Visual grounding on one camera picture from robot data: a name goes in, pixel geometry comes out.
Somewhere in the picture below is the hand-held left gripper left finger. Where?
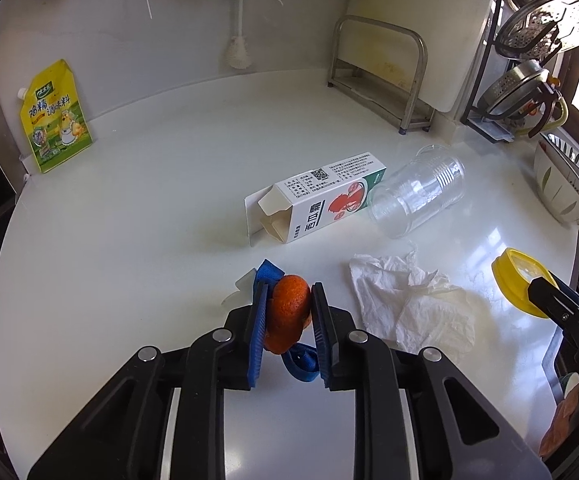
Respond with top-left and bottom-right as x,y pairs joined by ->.
27,280 -> 273,480

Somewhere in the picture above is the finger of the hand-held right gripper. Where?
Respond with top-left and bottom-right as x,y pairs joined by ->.
528,273 -> 579,342

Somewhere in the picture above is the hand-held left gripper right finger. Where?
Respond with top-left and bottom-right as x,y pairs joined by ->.
309,281 -> 555,480

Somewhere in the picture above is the orange peel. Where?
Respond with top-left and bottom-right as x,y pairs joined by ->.
264,274 -> 313,354

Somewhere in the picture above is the yellow plastic lid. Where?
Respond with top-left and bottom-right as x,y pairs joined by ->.
491,247 -> 555,319

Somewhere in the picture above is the white tissue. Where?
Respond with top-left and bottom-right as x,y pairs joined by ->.
348,252 -> 477,357

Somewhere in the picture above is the white printed carton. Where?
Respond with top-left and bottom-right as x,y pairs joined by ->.
244,150 -> 387,247

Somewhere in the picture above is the clear plastic cup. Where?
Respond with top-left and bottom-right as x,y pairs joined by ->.
368,144 -> 467,240

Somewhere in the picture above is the person's right hand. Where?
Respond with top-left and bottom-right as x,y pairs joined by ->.
541,384 -> 579,457

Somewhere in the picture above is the white colander bowl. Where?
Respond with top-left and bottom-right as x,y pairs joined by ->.
534,140 -> 579,227

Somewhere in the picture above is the white striped bowl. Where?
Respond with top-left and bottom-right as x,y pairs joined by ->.
539,132 -> 579,186

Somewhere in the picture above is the white mug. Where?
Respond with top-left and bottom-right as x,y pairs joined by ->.
517,77 -> 569,139

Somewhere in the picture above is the metal cutting board rack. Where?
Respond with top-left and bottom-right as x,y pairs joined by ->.
327,14 -> 433,136

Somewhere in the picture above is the white bottle brush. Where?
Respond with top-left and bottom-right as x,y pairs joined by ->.
224,0 -> 253,72

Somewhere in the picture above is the perforated steamer plate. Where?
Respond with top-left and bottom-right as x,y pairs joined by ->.
494,0 -> 579,59

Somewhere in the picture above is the yellow seasoning pouch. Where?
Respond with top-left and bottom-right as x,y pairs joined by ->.
17,59 -> 94,175

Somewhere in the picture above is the white cutting board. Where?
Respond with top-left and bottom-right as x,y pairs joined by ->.
359,0 -> 505,114

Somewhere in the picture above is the black wire lid rack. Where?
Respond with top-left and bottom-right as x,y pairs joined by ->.
459,0 -> 570,144

